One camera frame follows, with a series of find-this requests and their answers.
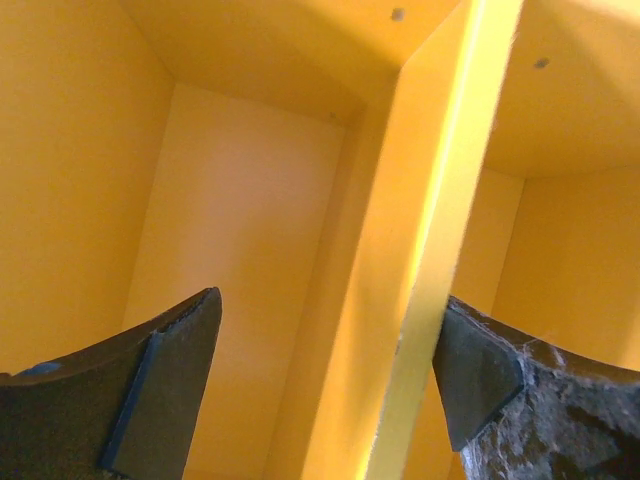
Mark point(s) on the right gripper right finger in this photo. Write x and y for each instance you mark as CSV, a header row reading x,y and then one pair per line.
x,y
517,407

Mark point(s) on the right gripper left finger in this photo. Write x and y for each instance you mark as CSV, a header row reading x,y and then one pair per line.
x,y
124,408

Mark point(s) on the yellow wooden shelf box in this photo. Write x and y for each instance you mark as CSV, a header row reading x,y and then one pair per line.
x,y
335,168

